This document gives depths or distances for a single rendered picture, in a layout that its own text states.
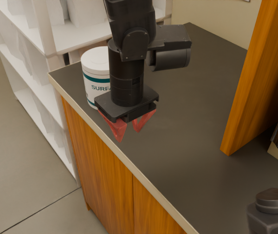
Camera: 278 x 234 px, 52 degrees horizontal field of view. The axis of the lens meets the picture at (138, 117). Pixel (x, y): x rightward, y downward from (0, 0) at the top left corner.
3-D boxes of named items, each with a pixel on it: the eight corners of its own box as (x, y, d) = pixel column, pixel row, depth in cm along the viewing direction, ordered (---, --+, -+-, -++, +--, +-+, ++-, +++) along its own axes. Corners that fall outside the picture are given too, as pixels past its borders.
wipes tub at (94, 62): (113, 81, 98) (111, 41, 87) (137, 100, 90) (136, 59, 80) (79, 96, 92) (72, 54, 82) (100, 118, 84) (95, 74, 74)
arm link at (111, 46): (104, 30, 45) (111, 48, 41) (146, 26, 46) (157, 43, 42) (106, 68, 50) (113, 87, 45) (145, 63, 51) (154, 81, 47)
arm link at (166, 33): (110, -13, 40) (123, 32, 36) (188, -18, 42) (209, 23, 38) (109, 48, 50) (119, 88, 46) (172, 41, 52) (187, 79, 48)
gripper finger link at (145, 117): (155, 135, 58) (158, 99, 52) (126, 152, 55) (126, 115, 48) (134, 117, 62) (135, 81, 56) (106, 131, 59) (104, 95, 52)
